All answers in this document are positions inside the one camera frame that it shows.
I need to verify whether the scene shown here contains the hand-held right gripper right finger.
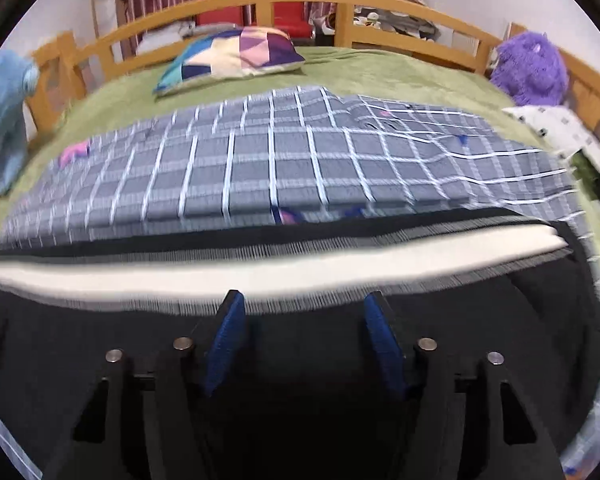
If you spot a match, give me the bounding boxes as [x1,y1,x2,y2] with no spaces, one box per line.
[363,290,567,480]

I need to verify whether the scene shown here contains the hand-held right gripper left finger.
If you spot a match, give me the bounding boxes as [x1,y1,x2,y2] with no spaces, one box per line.
[44,289,247,480]

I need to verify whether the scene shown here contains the black pants with white waistband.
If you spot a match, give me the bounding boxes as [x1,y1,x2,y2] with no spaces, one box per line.
[0,206,600,480]

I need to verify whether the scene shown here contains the grey checked blanket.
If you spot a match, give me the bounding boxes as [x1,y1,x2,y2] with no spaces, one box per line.
[0,85,593,252]

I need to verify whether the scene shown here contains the green bed sheet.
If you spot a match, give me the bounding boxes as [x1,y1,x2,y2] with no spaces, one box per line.
[0,46,600,281]

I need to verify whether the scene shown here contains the white patterned pillow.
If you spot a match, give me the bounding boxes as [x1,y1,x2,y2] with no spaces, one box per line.
[501,105,600,206]

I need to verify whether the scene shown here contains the colourful geometric pillow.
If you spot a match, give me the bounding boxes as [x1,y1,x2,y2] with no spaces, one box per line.
[153,26,306,97]

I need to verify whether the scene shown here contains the purple plush toy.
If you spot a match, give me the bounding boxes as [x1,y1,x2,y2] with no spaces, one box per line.
[490,31,570,107]

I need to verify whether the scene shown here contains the blue plush toy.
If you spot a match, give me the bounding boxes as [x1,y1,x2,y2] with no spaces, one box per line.
[0,51,41,197]

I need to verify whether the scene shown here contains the pile of patterned cloth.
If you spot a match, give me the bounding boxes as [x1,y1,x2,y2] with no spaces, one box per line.
[310,0,443,43]

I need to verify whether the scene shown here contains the red chair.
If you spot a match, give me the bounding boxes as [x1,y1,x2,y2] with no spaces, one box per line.
[196,0,315,41]

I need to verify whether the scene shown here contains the wooden bed frame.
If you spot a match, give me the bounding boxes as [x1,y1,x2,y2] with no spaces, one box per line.
[24,0,600,161]

